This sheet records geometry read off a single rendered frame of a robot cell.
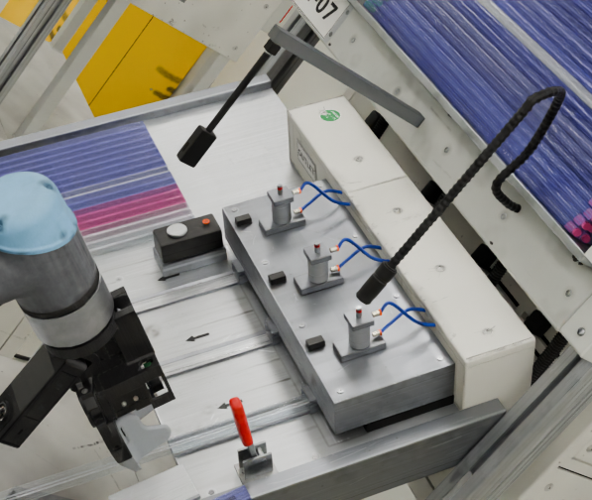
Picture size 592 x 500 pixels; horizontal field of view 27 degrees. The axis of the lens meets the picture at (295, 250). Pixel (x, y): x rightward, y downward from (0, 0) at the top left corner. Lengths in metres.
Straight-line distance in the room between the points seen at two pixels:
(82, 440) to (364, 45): 0.73
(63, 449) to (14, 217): 0.89
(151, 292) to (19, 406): 0.34
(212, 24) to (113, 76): 2.05
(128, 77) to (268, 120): 2.97
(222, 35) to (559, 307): 1.52
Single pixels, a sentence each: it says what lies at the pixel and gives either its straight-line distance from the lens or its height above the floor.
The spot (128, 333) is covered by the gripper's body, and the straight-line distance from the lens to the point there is 1.14.
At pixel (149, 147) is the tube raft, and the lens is 1.67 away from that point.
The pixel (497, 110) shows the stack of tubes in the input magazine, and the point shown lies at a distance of 1.36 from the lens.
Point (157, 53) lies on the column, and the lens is 4.65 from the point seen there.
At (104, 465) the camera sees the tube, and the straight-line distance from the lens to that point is 1.27.
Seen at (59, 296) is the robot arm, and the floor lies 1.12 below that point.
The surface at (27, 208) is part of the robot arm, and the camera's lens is 1.02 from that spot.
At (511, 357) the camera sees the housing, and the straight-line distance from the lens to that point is 1.28.
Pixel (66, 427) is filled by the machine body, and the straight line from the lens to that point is 1.91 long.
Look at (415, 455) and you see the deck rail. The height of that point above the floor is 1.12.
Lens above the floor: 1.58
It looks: 17 degrees down
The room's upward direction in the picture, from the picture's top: 39 degrees clockwise
